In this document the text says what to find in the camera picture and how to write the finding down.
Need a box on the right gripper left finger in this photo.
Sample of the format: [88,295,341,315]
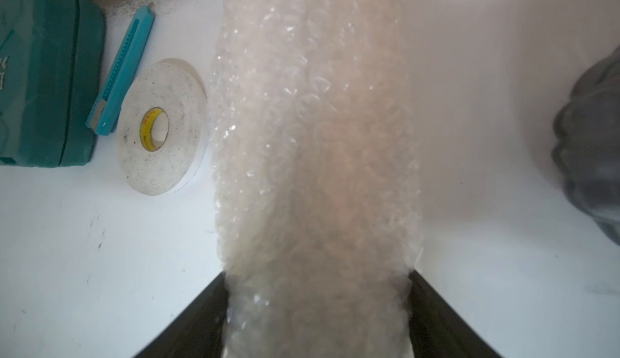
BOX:
[136,272,228,358]

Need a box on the pink grey glass vase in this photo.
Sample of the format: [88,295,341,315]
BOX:
[552,49,619,244]

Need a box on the bubble clear cylinder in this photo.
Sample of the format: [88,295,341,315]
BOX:
[209,0,421,357]

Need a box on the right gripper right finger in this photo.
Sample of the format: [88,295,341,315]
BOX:
[408,272,500,358]

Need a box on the green plastic tool case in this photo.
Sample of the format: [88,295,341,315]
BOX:
[1,0,105,168]

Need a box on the silver compact disc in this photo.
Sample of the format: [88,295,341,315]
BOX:
[116,59,209,197]

